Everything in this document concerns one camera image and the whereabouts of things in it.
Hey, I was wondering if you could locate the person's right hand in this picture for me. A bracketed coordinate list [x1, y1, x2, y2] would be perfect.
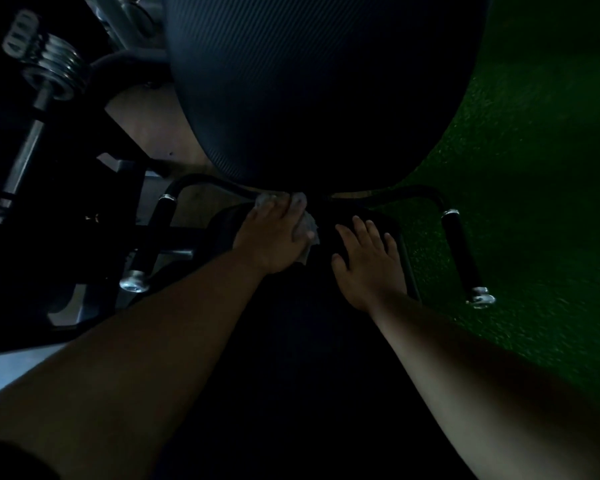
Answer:
[330, 215, 409, 316]

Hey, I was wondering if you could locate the black padded machine seat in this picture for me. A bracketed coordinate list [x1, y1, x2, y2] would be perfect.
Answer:
[150, 202, 478, 480]

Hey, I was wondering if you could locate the person's left forearm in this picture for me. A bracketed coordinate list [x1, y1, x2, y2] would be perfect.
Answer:
[0, 247, 271, 480]

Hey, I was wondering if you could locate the chrome bar with weight plates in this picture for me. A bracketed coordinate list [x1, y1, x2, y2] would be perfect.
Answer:
[0, 9, 90, 226]

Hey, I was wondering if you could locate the person's right forearm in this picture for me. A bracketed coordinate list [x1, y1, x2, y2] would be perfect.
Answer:
[369, 290, 600, 480]

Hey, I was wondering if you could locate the grey wiping cloth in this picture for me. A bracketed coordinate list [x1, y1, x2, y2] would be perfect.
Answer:
[255, 192, 321, 266]

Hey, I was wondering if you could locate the black handle with chrome cap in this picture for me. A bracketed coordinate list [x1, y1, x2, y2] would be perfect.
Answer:
[330, 184, 497, 310]
[119, 173, 262, 294]

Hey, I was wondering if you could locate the black padded machine backrest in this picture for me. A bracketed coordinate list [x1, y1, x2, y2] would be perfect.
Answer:
[161, 0, 492, 196]

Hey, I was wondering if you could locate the person's left hand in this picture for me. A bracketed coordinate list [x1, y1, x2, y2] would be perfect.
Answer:
[232, 192, 316, 276]

